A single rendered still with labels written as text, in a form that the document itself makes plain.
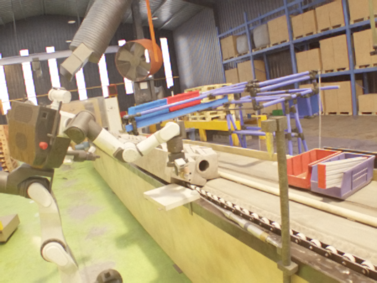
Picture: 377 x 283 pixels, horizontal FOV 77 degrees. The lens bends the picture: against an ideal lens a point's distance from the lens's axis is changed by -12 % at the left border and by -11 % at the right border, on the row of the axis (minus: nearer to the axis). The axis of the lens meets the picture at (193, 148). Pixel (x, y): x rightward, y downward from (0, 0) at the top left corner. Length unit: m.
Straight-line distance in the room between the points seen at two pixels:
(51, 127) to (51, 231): 0.57
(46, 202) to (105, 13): 8.07
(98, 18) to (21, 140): 7.87
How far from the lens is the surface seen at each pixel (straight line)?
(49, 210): 1.52
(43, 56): 13.78
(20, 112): 1.42
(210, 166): 1.76
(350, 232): 1.12
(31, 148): 1.37
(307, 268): 0.91
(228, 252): 1.29
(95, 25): 8.99
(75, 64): 8.40
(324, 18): 11.50
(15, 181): 1.51
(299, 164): 1.66
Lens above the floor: 1.31
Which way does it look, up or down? 11 degrees down
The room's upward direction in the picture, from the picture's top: 8 degrees counter-clockwise
